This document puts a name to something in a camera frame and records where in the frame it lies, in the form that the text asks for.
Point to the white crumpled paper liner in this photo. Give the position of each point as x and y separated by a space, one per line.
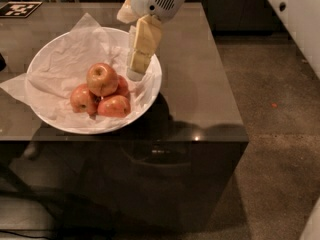
63 67

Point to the left red apple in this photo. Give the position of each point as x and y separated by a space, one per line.
83 100

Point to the back red apple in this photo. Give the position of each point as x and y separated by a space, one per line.
122 88

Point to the front red apple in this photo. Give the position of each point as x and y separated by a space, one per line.
116 106

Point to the red apple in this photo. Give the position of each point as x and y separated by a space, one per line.
116 106
83 100
122 88

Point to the white bowl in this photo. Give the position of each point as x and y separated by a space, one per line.
50 55

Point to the top red-yellow apple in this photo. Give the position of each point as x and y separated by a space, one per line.
102 80

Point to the black white marker tag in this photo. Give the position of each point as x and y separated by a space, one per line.
14 9

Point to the dark object at left edge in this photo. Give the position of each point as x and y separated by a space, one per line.
2 62

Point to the long yellow padded gripper finger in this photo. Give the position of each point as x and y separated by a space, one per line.
144 39

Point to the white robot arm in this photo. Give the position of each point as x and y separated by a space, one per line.
301 18

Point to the short cream gripper finger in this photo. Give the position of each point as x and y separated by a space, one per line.
126 13

